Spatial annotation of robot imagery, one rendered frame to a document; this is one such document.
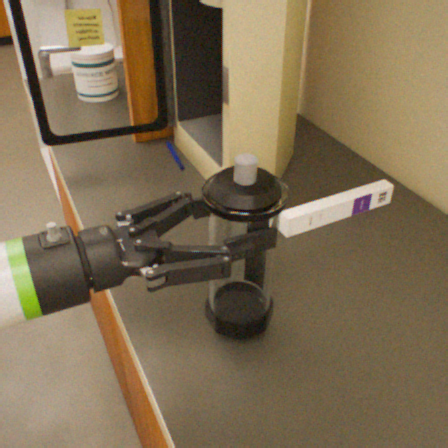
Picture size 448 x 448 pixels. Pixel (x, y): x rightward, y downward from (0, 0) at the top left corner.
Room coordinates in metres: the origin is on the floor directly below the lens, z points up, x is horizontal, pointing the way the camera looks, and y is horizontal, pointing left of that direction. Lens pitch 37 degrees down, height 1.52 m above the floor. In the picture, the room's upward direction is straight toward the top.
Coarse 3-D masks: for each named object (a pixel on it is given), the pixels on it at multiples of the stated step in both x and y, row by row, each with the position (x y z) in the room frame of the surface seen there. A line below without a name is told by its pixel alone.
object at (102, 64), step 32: (32, 0) 1.04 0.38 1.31; (64, 0) 1.06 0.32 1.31; (96, 0) 1.08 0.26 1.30; (128, 0) 1.10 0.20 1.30; (32, 32) 1.03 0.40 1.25; (64, 32) 1.05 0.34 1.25; (96, 32) 1.08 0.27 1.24; (128, 32) 1.10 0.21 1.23; (64, 64) 1.05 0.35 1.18; (96, 64) 1.07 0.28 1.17; (128, 64) 1.09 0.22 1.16; (64, 96) 1.05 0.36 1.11; (96, 96) 1.07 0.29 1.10; (128, 96) 1.09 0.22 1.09; (64, 128) 1.04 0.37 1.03; (96, 128) 1.07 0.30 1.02
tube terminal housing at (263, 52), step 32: (224, 0) 0.87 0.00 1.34; (256, 0) 0.87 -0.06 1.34; (288, 0) 0.91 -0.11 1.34; (224, 32) 0.87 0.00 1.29; (256, 32) 0.87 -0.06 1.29; (288, 32) 0.93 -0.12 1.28; (224, 64) 0.87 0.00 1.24; (256, 64) 0.87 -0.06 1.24; (288, 64) 0.95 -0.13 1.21; (256, 96) 0.87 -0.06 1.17; (288, 96) 0.97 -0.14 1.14; (224, 128) 0.87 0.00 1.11; (256, 128) 0.88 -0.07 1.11; (288, 128) 1.00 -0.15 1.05; (192, 160) 1.03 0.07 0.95; (224, 160) 0.87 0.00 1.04; (288, 160) 1.03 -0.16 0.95
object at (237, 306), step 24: (288, 192) 0.51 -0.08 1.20; (216, 216) 0.48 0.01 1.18; (216, 240) 0.48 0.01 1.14; (240, 264) 0.47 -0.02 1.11; (264, 264) 0.47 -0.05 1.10; (216, 288) 0.48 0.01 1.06; (240, 288) 0.46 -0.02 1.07; (264, 288) 0.48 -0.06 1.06; (216, 312) 0.48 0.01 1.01; (240, 312) 0.46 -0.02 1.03; (264, 312) 0.48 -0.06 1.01
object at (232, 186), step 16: (240, 160) 0.50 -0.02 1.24; (256, 160) 0.51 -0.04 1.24; (224, 176) 0.52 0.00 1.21; (240, 176) 0.50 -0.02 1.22; (256, 176) 0.51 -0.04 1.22; (272, 176) 0.52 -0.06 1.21; (224, 192) 0.48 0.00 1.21; (240, 192) 0.48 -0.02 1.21; (256, 192) 0.48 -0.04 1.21; (272, 192) 0.49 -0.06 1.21; (240, 208) 0.47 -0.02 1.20; (256, 208) 0.47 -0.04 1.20
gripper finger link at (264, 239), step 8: (248, 232) 0.46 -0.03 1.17; (256, 232) 0.46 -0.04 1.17; (264, 232) 0.46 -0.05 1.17; (272, 232) 0.47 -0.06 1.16; (224, 240) 0.45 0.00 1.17; (232, 240) 0.45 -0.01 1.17; (240, 240) 0.45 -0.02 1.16; (248, 240) 0.45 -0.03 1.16; (256, 240) 0.46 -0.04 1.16; (264, 240) 0.46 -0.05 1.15; (272, 240) 0.47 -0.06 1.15; (256, 248) 0.46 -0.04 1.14; (264, 248) 0.46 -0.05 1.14; (272, 248) 0.47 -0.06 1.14
